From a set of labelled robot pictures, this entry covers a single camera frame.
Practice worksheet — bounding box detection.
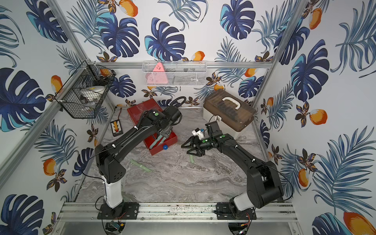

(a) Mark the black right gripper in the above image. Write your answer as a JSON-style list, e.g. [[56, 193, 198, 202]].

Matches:
[[181, 136, 213, 156]]

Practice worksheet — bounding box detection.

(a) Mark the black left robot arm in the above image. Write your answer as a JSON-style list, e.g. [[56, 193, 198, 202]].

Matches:
[[95, 106, 182, 209]]

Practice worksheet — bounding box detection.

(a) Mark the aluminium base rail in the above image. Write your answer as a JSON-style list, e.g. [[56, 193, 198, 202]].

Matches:
[[57, 203, 298, 223]]

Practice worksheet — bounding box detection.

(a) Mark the red drawer cabinet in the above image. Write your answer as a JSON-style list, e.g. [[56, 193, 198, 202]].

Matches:
[[125, 99, 178, 155]]

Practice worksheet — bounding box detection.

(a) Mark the black wire basket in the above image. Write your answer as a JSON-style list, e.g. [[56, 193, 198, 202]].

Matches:
[[54, 61, 116, 119]]

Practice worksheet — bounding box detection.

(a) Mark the pink triangle item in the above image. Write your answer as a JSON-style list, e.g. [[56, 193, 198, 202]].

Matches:
[[146, 62, 168, 86]]

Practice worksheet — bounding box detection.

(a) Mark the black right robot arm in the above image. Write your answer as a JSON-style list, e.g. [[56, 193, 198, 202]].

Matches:
[[181, 121, 284, 212]]

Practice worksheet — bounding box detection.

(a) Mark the white storage box brown lid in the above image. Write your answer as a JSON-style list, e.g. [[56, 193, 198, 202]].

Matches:
[[203, 90, 256, 140]]

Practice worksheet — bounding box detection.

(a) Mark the clear wall shelf tray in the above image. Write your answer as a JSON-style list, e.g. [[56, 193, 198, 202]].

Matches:
[[142, 61, 208, 86]]

